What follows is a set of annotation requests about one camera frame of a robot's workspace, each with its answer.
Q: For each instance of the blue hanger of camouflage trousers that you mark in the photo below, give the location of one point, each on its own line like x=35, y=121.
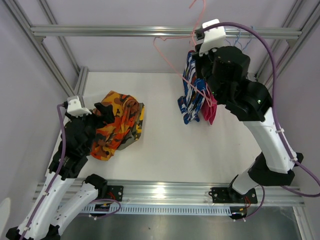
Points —
x=237, y=40

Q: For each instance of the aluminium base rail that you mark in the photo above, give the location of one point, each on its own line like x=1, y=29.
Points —
x=190, y=193

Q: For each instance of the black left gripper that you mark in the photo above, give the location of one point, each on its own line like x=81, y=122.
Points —
x=107, y=116

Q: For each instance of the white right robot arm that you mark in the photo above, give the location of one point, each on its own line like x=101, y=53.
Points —
x=225, y=70

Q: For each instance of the white slotted cable duct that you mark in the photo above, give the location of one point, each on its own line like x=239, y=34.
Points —
x=144, y=209

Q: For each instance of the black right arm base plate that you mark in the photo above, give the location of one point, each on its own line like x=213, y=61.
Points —
x=226, y=195

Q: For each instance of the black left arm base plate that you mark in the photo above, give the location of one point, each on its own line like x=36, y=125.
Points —
x=114, y=192

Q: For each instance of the olive yellow camouflage trousers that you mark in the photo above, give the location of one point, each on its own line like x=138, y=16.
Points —
x=136, y=131

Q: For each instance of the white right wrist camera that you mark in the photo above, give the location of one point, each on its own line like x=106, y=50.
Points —
x=212, y=38

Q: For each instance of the pink trousers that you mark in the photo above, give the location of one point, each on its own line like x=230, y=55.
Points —
x=209, y=111

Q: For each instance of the orange camouflage trousers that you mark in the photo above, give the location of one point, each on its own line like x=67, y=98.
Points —
x=108, y=138

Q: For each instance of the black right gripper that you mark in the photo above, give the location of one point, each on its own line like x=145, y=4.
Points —
x=200, y=59

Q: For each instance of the aluminium hanging rail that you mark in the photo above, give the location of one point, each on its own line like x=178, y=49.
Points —
x=59, y=30

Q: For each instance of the blue white patterned trousers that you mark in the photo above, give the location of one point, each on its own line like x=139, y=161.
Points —
x=191, y=102

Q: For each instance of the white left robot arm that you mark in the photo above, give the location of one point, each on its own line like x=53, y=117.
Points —
x=45, y=220

